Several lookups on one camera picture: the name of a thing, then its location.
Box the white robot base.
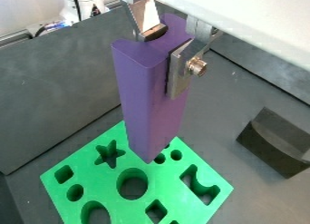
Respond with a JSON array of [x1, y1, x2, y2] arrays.
[[60, 0, 109, 24]]

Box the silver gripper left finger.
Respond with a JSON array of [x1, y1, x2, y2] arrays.
[[128, 0, 168, 42]]

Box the green shape sorter board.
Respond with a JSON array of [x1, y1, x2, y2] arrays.
[[40, 122, 232, 224]]

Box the purple arch block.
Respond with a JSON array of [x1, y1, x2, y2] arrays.
[[110, 14, 192, 162]]

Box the dark grey foam block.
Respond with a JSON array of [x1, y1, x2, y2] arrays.
[[236, 107, 310, 179]]

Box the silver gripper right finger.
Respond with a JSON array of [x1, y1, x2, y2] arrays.
[[165, 15, 223, 100]]

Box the aluminium frame rail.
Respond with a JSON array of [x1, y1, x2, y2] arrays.
[[0, 29, 32, 48]]

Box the black cable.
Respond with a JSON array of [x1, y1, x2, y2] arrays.
[[32, 23, 61, 38]]

